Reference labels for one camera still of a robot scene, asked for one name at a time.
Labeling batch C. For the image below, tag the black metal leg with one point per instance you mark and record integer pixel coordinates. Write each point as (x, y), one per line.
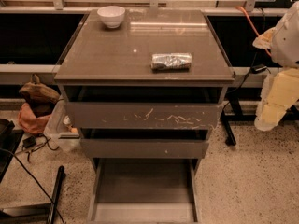
(55, 195)

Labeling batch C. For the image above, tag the black box left edge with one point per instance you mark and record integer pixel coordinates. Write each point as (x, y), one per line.
(9, 141)

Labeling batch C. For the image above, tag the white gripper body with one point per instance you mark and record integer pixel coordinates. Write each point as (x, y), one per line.
(288, 42)

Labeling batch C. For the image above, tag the grey drawer cabinet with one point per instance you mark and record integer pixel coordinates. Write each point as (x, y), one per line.
(122, 56)

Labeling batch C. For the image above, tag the black table frame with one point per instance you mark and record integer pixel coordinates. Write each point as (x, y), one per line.
(238, 115)

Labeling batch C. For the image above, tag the orange cloth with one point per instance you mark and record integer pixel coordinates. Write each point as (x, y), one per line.
(29, 122)

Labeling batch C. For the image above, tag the grey drawer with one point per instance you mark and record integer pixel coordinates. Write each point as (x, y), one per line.
(144, 191)
(128, 107)
(143, 143)

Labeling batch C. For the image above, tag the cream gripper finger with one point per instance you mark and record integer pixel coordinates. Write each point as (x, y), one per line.
(278, 94)
(264, 41)

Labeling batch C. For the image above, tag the brown cloth bag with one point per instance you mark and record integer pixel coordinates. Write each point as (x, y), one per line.
(40, 97)

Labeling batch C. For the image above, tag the silver redbull can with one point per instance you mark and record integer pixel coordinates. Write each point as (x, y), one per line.
(171, 61)

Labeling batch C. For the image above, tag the clear plastic container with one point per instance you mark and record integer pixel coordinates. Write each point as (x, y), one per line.
(58, 129)

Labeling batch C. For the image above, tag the grey bottom drawer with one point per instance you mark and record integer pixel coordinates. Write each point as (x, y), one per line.
(144, 191)

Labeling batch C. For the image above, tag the white ceramic bowl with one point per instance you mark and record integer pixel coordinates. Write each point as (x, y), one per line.
(111, 16)

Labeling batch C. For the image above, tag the black power adapter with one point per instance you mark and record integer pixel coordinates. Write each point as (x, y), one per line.
(29, 142)

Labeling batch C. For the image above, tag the grey top drawer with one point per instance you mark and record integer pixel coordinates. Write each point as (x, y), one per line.
(128, 107)

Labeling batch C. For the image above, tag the grey middle drawer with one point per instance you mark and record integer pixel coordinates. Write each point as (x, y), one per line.
(143, 143)

